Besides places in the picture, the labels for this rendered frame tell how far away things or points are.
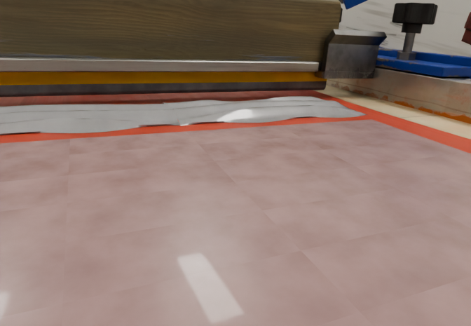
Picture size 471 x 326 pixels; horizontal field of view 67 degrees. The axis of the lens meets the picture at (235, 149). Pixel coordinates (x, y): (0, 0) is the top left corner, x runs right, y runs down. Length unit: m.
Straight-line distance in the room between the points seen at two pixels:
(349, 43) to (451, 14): 2.21
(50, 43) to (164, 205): 0.22
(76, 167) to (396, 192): 0.16
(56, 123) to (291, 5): 0.25
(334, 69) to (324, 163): 0.22
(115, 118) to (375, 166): 0.18
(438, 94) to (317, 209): 0.27
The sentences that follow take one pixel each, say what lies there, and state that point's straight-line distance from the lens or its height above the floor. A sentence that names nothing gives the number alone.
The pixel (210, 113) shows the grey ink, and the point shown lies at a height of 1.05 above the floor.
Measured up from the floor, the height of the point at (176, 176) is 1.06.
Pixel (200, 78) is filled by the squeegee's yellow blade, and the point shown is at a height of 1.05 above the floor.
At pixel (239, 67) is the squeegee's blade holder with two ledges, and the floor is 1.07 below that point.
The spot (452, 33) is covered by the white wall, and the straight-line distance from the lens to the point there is 2.60.
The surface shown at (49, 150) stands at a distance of 0.23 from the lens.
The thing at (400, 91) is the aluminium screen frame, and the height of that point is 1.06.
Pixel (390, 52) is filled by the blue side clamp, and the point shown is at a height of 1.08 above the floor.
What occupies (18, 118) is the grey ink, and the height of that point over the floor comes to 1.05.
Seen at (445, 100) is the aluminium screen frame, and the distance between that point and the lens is 0.40.
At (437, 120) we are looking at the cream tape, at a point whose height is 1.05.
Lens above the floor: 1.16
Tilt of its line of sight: 27 degrees down
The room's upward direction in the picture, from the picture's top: 7 degrees clockwise
